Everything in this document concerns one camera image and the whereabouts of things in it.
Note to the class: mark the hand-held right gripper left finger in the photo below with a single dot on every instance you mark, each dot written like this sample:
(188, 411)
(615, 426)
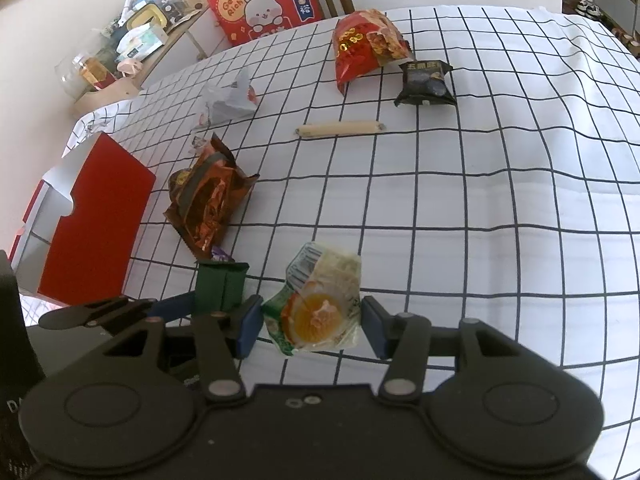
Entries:
(250, 325)

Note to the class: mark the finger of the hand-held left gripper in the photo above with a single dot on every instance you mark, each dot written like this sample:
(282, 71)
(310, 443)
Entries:
(172, 305)

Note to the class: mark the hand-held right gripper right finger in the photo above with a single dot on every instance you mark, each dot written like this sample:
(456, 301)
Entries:
(374, 327)

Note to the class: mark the green snack packet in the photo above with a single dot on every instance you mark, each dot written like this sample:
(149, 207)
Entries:
(220, 285)

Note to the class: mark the clear orange jelly packet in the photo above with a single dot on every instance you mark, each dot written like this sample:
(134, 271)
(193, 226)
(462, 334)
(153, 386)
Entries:
(315, 305)

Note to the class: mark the brown foil snack bag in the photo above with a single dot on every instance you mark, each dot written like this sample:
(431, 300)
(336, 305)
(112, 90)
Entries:
(207, 200)

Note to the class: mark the red and white gift box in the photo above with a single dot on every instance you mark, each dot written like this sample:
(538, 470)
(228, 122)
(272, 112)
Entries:
(95, 220)

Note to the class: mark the red chips bag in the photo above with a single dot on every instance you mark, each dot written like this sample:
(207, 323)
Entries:
(360, 45)

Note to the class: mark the purple candy wrapper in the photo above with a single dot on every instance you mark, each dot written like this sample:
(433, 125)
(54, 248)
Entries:
(221, 254)

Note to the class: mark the small pink white wrapper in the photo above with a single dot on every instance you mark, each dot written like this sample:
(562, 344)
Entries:
(198, 146)

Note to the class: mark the white checked bed sheet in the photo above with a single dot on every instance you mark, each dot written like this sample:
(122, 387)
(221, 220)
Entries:
(475, 200)

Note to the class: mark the beige stick snack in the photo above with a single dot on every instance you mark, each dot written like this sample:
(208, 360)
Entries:
(340, 129)

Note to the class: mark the silver white crumpled wrapper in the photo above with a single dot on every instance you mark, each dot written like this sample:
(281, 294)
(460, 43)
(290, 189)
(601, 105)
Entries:
(230, 100)

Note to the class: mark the small pink object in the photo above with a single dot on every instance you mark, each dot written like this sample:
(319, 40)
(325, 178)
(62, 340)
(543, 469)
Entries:
(129, 67)

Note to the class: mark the orange drink bottle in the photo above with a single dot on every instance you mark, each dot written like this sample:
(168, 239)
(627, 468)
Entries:
(92, 74)

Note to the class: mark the black snack packet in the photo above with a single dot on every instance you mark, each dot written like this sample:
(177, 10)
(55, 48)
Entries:
(425, 85)

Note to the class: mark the clear glass jar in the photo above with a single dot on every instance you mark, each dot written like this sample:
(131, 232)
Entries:
(75, 70)

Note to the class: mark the light wooden cabinet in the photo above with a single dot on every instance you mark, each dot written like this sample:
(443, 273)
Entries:
(175, 45)

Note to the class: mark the white teal tissue pack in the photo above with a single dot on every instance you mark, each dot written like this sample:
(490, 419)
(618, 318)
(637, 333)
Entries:
(142, 40)

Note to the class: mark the yellow teal container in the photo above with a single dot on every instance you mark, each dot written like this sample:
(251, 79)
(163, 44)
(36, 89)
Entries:
(145, 14)

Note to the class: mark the red rabbit print cushion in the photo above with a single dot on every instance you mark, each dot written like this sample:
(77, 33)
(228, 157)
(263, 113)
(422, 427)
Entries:
(265, 5)

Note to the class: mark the black and white shoe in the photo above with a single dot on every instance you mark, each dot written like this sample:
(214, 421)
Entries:
(589, 9)

